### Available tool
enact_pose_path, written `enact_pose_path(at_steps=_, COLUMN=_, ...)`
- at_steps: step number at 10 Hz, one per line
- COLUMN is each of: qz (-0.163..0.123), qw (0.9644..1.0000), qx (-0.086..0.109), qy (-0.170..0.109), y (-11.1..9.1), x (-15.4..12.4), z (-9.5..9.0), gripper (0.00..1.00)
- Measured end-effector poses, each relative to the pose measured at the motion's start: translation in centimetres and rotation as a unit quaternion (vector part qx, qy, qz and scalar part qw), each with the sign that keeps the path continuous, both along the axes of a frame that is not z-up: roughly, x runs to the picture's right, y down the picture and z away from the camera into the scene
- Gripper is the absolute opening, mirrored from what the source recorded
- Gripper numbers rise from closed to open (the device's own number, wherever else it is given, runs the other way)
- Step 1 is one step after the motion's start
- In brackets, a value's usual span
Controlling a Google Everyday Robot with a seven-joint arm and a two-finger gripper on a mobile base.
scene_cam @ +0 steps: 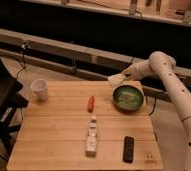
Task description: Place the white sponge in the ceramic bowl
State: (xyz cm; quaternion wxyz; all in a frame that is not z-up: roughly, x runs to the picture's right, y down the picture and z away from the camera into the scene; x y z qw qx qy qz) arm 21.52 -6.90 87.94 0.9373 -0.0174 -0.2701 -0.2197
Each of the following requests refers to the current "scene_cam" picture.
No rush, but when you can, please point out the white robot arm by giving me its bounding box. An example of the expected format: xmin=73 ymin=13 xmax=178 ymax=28
xmin=122 ymin=51 xmax=191 ymax=171

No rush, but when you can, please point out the green ceramic bowl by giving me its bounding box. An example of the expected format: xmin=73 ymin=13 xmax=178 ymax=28
xmin=112 ymin=85 xmax=144 ymax=112

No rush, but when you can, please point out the orange carrot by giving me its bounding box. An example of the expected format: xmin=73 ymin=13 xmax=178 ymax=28
xmin=87 ymin=96 xmax=95 ymax=113

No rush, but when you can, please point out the black remote control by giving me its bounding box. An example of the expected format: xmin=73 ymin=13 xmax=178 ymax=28
xmin=123 ymin=136 xmax=134 ymax=163

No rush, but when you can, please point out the clear plastic bottle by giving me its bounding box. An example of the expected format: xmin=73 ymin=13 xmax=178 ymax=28
xmin=85 ymin=116 xmax=98 ymax=157

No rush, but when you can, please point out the white paper cup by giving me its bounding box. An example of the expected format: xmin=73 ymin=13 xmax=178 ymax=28
xmin=30 ymin=79 xmax=48 ymax=101

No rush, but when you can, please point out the wooden table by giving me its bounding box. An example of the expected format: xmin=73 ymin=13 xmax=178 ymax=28
xmin=7 ymin=81 xmax=163 ymax=171

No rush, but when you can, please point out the black chair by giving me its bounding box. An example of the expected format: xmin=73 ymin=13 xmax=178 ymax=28
xmin=0 ymin=59 xmax=28 ymax=155

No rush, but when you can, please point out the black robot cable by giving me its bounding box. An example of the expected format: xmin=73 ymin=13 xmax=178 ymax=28
xmin=144 ymin=91 xmax=165 ymax=117

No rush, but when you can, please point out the black cable on wall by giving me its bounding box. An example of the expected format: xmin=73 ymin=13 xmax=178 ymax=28
xmin=15 ymin=40 xmax=31 ymax=81

